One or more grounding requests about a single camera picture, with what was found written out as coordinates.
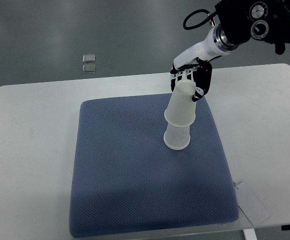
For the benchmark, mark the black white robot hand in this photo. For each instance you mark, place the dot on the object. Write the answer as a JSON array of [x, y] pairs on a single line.
[[195, 64]]

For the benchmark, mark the white paper cup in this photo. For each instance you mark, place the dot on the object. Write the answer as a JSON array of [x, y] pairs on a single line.
[[180, 111], [177, 138]]

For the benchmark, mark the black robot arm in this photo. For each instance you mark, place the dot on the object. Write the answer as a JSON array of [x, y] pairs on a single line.
[[261, 20]]

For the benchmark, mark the white paper cup on cushion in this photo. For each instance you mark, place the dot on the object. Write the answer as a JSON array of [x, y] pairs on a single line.
[[177, 138]]

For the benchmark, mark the upper metal floor plate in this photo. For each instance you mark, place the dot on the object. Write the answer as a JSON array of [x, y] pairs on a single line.
[[88, 58]]

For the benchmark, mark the blue textured cushion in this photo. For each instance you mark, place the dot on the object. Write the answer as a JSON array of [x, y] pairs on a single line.
[[125, 179]]

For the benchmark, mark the white paper tag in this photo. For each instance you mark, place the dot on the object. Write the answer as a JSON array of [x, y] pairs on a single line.
[[250, 205]]

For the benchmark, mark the white table leg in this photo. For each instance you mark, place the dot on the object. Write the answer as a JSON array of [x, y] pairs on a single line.
[[249, 234]]

